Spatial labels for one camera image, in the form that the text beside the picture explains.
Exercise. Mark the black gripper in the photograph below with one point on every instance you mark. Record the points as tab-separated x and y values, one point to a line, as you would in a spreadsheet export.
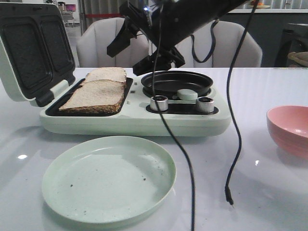
165	27

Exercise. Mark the bread slice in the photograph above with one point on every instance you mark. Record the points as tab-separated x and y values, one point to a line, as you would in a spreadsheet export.
117	74
100	96

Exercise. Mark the mint green breakfast maker lid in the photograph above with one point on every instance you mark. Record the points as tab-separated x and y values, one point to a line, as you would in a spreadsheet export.
36	61

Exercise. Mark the pink bowl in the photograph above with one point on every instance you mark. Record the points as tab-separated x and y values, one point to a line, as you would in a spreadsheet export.
288	127

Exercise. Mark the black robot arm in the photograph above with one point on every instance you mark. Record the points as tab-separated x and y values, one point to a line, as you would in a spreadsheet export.
201	12

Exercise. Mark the mint green breakfast maker base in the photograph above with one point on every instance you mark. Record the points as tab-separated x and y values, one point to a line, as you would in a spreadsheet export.
136	119

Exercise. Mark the black round frying pan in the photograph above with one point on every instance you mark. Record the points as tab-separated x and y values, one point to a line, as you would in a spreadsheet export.
167	83

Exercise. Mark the left grey upholstered chair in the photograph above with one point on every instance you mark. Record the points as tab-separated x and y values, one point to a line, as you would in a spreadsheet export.
92	46

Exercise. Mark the grey upholstered chair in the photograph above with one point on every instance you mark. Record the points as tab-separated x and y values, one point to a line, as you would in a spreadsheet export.
92	46
227	36

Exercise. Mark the left silver control knob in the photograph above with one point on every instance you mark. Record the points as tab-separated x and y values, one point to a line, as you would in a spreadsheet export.
159	103

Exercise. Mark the silver control knob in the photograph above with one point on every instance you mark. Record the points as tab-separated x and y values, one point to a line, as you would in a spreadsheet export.
159	103
204	105

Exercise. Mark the red barrier belt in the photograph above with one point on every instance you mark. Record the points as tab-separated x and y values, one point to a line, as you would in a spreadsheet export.
105	15

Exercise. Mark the right silver control knob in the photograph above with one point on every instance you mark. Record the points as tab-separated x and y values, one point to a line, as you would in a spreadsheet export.
204	105

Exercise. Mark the right grey upholstered chair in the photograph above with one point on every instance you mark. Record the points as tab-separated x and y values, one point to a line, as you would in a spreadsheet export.
227	36

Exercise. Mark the dark grey counter cabinet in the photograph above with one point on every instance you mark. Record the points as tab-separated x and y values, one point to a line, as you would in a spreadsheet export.
280	32

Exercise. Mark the fruit plate on counter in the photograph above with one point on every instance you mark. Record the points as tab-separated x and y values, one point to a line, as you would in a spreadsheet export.
259	4

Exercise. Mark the mint green round plate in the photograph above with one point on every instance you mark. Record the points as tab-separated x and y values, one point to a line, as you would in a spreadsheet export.
111	181

